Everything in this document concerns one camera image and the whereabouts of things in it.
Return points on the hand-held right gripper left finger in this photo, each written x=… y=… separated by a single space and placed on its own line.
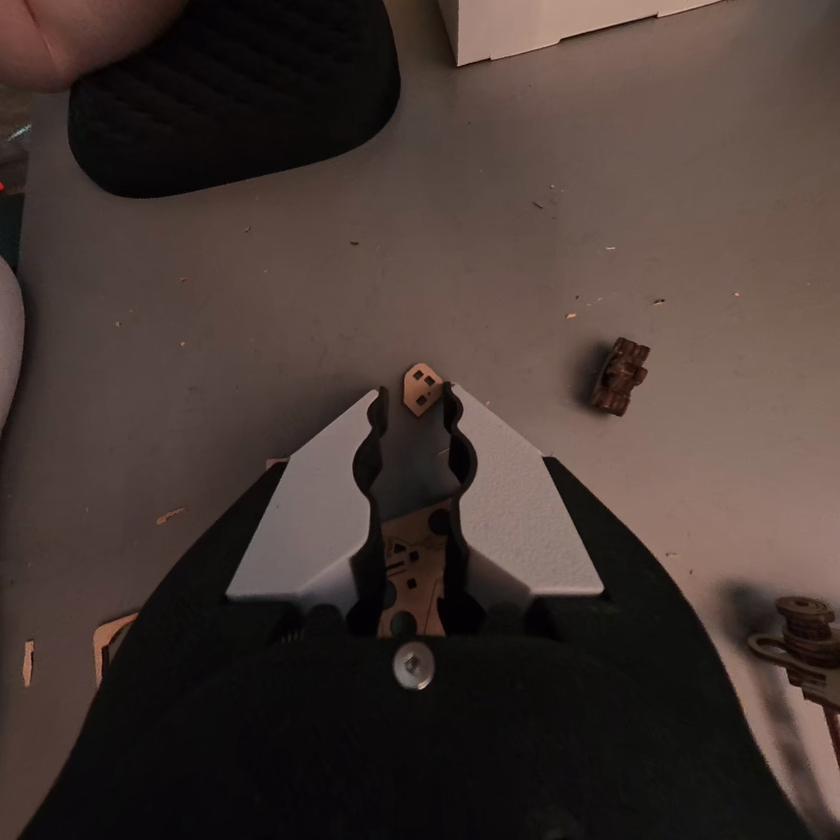
x=295 y=525

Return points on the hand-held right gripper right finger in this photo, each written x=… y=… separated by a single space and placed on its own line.
x=525 y=525

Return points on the laser-cut plywood parts sheet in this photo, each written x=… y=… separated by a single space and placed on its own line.
x=430 y=590

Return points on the wooden gear mechanism model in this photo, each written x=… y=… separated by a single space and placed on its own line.
x=804 y=633

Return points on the thin wood offcut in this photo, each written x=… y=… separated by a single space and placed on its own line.
x=28 y=663
x=169 y=516

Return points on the dark stacked wooden block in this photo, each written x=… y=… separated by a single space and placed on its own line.
x=620 y=377

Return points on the person's pale grey clothing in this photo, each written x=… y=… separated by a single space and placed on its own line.
x=10 y=341

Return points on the black seat cushion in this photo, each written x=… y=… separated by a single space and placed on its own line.
x=229 y=98

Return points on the white cardboard box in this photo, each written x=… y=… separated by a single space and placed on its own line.
x=558 y=26

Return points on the person's bare leg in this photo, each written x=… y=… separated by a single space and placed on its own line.
x=79 y=39

